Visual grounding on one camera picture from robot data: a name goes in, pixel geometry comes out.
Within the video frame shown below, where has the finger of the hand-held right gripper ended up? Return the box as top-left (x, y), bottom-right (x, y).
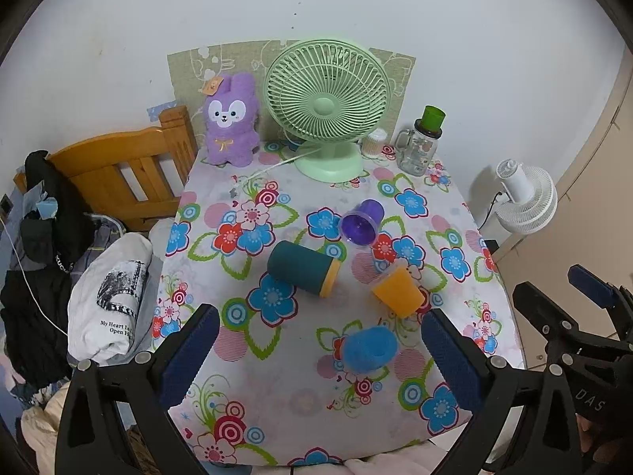
top-left (512, 281), bottom-right (633, 359)
top-left (567, 264), bottom-right (633, 330)

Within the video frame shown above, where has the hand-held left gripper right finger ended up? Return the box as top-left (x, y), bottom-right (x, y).
top-left (420, 308), bottom-right (579, 475)

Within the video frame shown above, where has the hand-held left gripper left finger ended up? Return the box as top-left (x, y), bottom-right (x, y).
top-left (55, 303), bottom-right (221, 475)

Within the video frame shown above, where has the blue cup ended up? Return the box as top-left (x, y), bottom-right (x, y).
top-left (342, 325), bottom-right (399, 373)

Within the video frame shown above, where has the orange cup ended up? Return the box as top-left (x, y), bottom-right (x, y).
top-left (372, 264), bottom-right (425, 318)

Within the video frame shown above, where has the dark teal cup yellow rim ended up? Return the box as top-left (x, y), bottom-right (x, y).
top-left (267, 240), bottom-right (342, 298)

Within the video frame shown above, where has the purple cup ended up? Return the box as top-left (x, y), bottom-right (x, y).
top-left (339, 199), bottom-right (385, 247)

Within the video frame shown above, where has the person's right hand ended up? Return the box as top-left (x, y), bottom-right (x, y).
top-left (576, 413), bottom-right (601, 456)

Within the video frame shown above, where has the white printed shirt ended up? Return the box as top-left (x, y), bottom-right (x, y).
top-left (66, 232), bottom-right (154, 365)

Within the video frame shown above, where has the beige cabinet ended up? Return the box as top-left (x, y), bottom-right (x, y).
top-left (492, 54), bottom-right (633, 372)

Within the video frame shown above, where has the floral tablecloth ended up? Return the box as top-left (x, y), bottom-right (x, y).
top-left (148, 139), bottom-right (525, 468)

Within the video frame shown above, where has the white round fan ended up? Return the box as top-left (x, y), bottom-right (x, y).
top-left (495, 159), bottom-right (559, 236)

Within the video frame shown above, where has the pink white cloth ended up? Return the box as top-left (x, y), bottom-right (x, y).
top-left (289, 441), bottom-right (448, 475)

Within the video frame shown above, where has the grey plaid cloth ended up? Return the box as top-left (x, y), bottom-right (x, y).
top-left (81, 214), bottom-right (127, 270)

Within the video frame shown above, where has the black clothing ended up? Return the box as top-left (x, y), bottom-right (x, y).
top-left (0, 150), bottom-right (96, 393)

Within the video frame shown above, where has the cream cloth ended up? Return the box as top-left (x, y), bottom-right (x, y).
top-left (20, 380), bottom-right (144, 475)

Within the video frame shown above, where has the wooden bed headboard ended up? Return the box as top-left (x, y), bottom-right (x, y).
top-left (14, 105), bottom-right (199, 233)

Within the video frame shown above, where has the glass mug green lid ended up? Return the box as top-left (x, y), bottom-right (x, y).
top-left (394, 105), bottom-right (447, 177)

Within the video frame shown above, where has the purple plush toy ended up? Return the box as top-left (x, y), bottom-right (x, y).
top-left (201, 72), bottom-right (262, 166)

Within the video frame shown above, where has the cotton swab container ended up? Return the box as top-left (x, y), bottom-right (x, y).
top-left (362, 128), bottom-right (389, 159)

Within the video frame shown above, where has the green desk fan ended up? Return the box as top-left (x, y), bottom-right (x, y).
top-left (263, 38), bottom-right (390, 183)

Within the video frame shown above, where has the black fan cable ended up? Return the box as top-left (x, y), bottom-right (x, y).
top-left (478, 189), bottom-right (506, 231)

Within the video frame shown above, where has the thin white cable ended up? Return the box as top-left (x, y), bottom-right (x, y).
top-left (0, 217), bottom-right (71, 338)

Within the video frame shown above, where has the white fan cable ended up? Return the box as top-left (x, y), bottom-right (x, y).
top-left (236, 151), bottom-right (305, 194)

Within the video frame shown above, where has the blue wall tape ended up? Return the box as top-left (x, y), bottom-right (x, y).
top-left (147, 100), bottom-right (185, 123)

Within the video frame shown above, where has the beige printed wall mat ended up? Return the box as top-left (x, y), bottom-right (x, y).
top-left (167, 40), bottom-right (417, 133)

